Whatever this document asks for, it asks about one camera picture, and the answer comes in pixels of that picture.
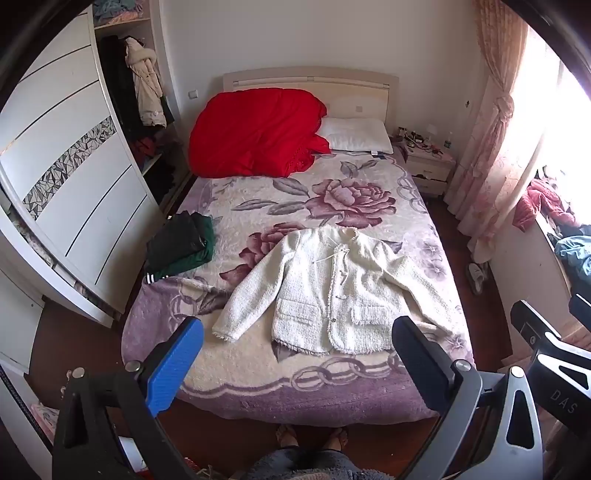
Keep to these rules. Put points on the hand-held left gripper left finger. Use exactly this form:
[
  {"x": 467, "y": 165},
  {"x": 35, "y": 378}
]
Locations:
[{"x": 173, "y": 369}]

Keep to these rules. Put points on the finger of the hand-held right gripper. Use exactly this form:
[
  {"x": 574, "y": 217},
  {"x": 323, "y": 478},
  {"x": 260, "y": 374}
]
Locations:
[
  {"x": 561, "y": 383},
  {"x": 584, "y": 311}
]

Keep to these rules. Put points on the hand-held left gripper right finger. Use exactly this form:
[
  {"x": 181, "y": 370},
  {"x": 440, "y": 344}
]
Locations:
[{"x": 415, "y": 360}]

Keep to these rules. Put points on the white fuzzy jacket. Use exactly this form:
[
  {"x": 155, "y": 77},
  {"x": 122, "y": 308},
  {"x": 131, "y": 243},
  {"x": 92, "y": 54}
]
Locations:
[{"x": 304, "y": 295}]

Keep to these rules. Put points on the blue clothes pile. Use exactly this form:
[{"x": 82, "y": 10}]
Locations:
[{"x": 575, "y": 258}]

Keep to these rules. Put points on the pink clothes pile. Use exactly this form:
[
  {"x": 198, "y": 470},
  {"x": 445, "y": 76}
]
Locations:
[{"x": 545, "y": 203}]

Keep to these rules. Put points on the red clothes on shelf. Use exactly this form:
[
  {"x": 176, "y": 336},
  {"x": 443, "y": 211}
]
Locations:
[{"x": 145, "y": 147}]

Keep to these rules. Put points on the black hanging clothes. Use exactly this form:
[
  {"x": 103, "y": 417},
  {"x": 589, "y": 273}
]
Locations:
[{"x": 115, "y": 83}]

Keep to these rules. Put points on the white slipper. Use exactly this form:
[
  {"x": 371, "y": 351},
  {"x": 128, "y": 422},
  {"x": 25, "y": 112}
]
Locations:
[{"x": 478, "y": 277}]

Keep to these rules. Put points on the person's right foot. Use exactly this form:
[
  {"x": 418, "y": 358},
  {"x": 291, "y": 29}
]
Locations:
[{"x": 337, "y": 437}]

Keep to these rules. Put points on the person's foot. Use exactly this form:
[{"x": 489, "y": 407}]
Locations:
[
  {"x": 337, "y": 437},
  {"x": 287, "y": 436}
]

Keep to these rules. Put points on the person's left foot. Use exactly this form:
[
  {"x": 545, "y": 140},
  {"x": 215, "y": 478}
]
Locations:
[{"x": 287, "y": 436}]

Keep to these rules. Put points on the reddish patterned box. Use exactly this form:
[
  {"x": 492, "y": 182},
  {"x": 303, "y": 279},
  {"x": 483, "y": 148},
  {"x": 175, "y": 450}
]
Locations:
[{"x": 45, "y": 420}]

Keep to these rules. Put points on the folded green garment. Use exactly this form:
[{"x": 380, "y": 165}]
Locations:
[{"x": 207, "y": 235}]

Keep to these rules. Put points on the person's grey fuzzy clothing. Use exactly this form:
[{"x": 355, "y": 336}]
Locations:
[{"x": 323, "y": 466}]

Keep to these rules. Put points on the floral bed blanket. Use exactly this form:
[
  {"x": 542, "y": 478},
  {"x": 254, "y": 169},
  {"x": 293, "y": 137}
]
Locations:
[{"x": 346, "y": 198}]

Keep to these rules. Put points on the white wardrobe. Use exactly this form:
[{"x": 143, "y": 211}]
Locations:
[{"x": 92, "y": 203}]

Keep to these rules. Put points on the pink patterned curtain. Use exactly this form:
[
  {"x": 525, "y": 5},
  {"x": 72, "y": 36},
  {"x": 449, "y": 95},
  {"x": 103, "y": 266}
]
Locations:
[{"x": 489, "y": 152}]

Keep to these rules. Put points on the cream nightstand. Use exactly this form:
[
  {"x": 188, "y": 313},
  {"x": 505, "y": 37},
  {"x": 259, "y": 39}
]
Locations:
[{"x": 429, "y": 166}]

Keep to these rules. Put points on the white pillow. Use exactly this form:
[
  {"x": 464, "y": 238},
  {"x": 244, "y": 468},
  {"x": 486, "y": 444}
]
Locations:
[{"x": 355, "y": 134}]

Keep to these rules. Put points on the red quilt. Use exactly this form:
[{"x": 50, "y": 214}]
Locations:
[{"x": 258, "y": 129}]

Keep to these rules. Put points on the cream bed headboard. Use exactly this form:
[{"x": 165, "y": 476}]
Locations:
[{"x": 360, "y": 97}]

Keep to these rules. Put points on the beige hanging coat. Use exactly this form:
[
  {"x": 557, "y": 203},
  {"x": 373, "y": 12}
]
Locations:
[{"x": 147, "y": 87}]

